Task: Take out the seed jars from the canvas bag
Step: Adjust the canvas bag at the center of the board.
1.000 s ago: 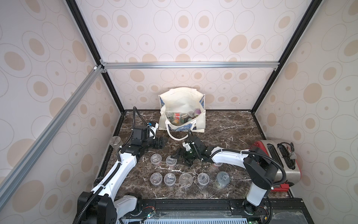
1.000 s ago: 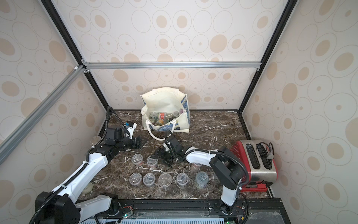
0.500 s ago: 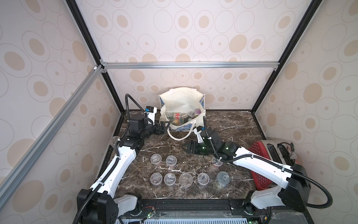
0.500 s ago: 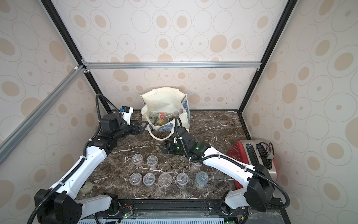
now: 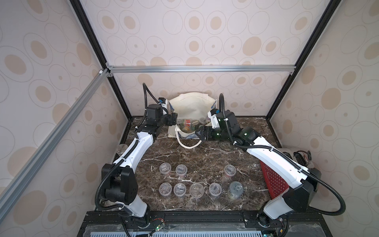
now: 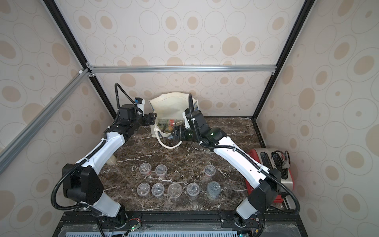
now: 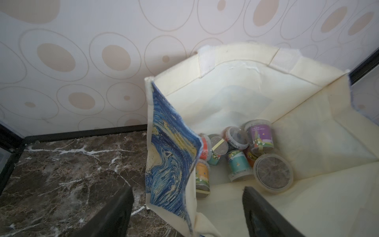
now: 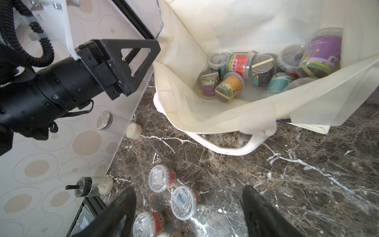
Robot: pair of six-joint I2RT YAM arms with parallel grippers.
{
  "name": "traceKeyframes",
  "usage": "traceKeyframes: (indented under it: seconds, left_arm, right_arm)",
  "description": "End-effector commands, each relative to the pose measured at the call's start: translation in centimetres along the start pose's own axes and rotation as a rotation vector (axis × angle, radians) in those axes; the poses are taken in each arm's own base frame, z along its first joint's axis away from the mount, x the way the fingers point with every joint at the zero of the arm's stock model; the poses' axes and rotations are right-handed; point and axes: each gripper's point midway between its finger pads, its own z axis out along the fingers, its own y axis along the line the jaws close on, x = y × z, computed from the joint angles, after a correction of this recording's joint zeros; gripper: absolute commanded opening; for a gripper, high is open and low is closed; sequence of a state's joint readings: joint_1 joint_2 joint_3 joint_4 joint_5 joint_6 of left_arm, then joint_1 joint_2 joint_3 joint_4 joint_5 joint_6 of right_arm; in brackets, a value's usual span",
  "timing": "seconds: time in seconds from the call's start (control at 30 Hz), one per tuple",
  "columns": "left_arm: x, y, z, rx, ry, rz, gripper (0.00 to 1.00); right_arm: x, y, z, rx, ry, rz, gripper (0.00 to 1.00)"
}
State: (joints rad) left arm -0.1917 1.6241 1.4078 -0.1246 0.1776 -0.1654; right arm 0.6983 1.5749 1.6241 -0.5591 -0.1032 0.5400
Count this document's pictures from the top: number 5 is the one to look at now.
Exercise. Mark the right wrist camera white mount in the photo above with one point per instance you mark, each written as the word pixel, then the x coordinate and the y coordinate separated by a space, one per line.
pixel 212 114

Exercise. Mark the large clear seed jar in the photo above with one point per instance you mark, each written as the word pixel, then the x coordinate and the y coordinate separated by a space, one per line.
pixel 235 190

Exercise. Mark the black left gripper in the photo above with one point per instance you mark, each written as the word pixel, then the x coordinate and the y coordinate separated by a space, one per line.
pixel 171 118

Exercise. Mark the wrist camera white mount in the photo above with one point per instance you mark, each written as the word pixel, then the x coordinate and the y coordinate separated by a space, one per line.
pixel 212 114
pixel 165 105

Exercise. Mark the black corner frame post left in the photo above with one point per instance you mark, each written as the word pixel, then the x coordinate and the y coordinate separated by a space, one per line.
pixel 96 47

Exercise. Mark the silver aluminium crossbar back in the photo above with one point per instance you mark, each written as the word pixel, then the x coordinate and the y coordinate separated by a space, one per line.
pixel 200 69

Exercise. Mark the cream canvas starry night bag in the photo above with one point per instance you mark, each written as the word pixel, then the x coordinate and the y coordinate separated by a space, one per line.
pixel 193 110

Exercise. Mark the red and steel toaster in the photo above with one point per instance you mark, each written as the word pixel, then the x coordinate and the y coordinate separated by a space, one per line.
pixel 275 183

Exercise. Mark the black corner frame post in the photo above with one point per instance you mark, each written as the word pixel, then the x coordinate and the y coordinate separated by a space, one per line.
pixel 315 36
pixel 96 47

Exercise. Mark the black corner frame post right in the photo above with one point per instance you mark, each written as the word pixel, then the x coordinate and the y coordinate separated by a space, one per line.
pixel 315 36

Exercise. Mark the silver aluminium bar left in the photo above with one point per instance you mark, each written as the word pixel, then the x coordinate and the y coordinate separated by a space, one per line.
pixel 18 185

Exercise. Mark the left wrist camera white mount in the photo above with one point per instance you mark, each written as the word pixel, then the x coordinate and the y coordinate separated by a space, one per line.
pixel 165 105

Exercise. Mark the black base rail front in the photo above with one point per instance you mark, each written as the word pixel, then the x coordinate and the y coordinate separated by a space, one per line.
pixel 202 224

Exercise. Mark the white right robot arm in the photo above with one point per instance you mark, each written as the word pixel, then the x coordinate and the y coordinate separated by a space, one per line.
pixel 302 181

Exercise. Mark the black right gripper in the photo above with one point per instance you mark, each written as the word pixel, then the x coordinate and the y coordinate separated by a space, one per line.
pixel 206 133

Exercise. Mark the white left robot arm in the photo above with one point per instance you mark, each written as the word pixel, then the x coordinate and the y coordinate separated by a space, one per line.
pixel 118 187

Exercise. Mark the clear plastic jar by wall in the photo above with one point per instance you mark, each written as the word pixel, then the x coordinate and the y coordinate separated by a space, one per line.
pixel 121 148

